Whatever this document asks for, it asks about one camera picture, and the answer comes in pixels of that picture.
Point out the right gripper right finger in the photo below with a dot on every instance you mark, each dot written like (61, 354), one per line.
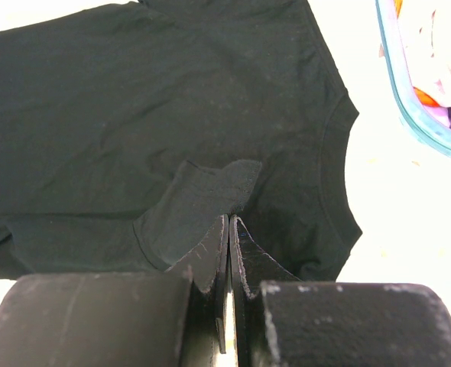
(250, 265)

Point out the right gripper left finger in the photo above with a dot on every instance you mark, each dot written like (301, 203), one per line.
(206, 264)

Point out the black t shirt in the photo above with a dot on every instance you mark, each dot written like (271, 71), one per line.
(127, 130)

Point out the teal laundry basket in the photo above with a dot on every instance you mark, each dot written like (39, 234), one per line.
(414, 117)

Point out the pink t shirt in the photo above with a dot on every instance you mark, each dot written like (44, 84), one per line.
(435, 49)

